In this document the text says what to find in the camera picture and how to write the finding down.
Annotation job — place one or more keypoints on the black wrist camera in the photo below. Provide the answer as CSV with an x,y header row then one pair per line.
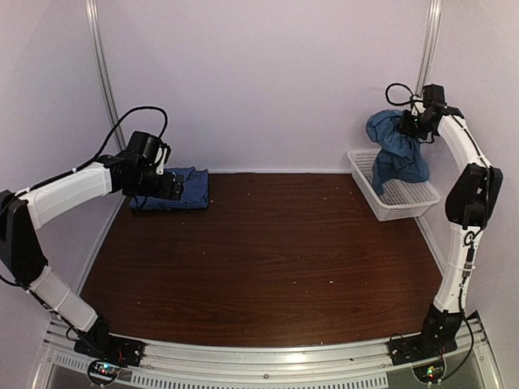
x,y
142,149
433,95

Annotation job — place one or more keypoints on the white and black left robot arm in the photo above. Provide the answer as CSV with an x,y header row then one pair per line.
x,y
44,223

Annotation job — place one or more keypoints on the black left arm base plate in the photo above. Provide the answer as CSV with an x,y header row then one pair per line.
x,y
118,350

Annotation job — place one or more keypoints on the blue checked shirt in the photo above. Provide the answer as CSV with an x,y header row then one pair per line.
x,y
194,195

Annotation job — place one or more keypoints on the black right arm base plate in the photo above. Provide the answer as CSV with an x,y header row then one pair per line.
x,y
409,349

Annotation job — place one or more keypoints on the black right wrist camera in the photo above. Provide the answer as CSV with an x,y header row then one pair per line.
x,y
433,95

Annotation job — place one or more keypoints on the blue grey cloth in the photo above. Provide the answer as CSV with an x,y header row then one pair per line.
x,y
399,157

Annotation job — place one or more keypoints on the aluminium front rail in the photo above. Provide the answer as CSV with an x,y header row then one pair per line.
x,y
364,364

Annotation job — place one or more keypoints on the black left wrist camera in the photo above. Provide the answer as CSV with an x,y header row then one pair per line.
x,y
142,149

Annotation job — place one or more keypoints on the white plastic laundry basket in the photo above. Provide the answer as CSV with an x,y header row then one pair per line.
x,y
400,200

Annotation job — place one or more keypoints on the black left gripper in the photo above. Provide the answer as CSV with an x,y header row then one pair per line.
x,y
165,192

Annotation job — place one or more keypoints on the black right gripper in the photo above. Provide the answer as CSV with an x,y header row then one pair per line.
x,y
404,127

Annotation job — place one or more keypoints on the right aluminium frame post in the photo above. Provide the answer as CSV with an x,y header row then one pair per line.
x,y
429,45

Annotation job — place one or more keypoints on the left aluminium frame post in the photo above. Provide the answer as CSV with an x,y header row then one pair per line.
x,y
94,27

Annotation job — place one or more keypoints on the aluminium frame post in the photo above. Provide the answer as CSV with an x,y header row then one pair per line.
x,y
429,45
94,27

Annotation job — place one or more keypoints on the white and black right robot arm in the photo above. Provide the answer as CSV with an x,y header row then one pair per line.
x,y
468,208

